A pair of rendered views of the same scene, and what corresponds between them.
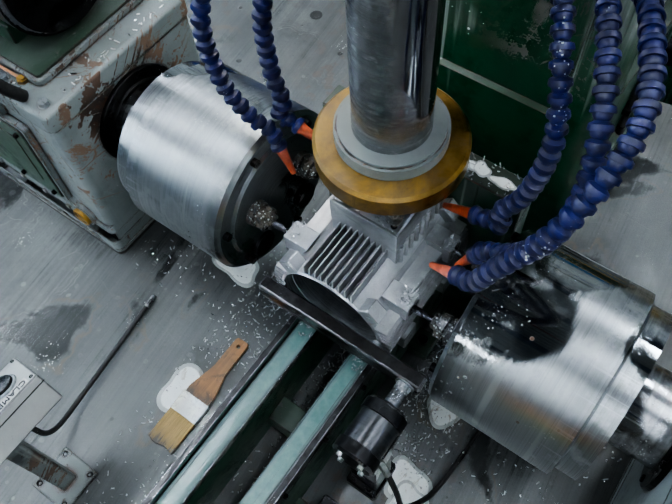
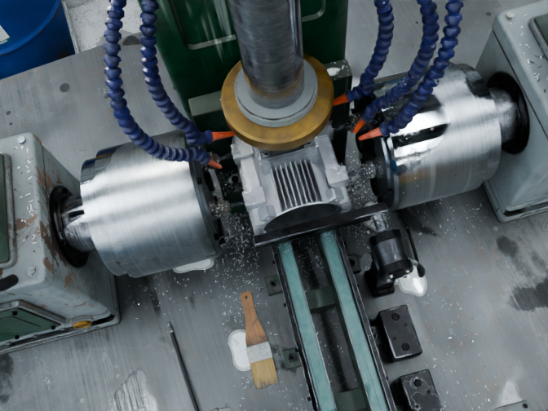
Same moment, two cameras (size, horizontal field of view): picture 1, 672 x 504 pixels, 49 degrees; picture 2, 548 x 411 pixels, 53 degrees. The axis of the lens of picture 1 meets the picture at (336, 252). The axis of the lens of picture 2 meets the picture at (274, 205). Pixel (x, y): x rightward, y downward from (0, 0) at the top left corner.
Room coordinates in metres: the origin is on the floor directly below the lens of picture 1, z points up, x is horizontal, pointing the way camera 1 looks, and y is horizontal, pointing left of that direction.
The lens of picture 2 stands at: (0.18, 0.29, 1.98)
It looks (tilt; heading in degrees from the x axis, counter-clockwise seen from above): 68 degrees down; 316
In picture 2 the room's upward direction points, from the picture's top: 12 degrees counter-clockwise
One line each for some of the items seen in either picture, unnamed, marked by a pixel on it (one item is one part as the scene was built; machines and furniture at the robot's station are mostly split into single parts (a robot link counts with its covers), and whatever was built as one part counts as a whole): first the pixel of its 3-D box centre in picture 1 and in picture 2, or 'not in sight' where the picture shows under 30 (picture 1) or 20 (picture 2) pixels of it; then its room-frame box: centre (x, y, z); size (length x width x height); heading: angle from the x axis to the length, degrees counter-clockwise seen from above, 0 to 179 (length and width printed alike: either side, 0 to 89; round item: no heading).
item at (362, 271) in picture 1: (372, 258); (289, 175); (0.48, -0.05, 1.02); 0.20 x 0.19 x 0.19; 139
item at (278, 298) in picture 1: (339, 334); (320, 226); (0.38, 0.01, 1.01); 0.26 x 0.04 x 0.03; 49
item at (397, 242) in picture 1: (389, 200); (281, 134); (0.51, -0.07, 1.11); 0.12 x 0.11 x 0.07; 139
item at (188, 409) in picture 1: (202, 391); (256, 338); (0.39, 0.23, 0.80); 0.21 x 0.05 x 0.01; 140
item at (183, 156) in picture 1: (200, 147); (132, 210); (0.68, 0.18, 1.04); 0.37 x 0.25 x 0.25; 49
